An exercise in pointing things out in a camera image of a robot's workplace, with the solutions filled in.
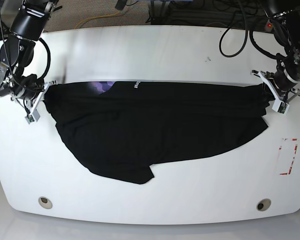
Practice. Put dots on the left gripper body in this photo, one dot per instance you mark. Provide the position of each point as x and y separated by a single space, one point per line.
287 75

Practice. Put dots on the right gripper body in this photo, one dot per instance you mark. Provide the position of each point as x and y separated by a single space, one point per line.
16 85

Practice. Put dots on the black graphic T-shirt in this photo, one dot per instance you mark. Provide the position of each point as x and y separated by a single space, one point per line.
119 129

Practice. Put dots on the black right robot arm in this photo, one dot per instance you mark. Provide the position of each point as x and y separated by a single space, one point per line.
17 51

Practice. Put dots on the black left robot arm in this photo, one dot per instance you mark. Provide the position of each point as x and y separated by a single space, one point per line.
285 18

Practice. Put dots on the red tape rectangle marking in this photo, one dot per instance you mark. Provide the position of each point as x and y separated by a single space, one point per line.
286 156

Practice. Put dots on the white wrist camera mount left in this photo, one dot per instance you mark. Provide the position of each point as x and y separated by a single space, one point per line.
282 98

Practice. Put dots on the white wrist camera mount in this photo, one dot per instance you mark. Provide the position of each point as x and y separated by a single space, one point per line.
282 98
30 105

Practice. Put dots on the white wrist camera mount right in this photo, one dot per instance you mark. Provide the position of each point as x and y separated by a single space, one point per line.
30 105

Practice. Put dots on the power strip with red switch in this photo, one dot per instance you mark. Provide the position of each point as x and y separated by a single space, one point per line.
269 27

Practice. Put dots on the left table cable grommet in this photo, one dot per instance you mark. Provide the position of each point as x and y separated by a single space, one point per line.
45 202

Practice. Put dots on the table cable grommet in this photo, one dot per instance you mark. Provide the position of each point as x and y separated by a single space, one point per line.
263 205
45 202

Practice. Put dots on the right table cable grommet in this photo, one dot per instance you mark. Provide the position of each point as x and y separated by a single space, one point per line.
263 205

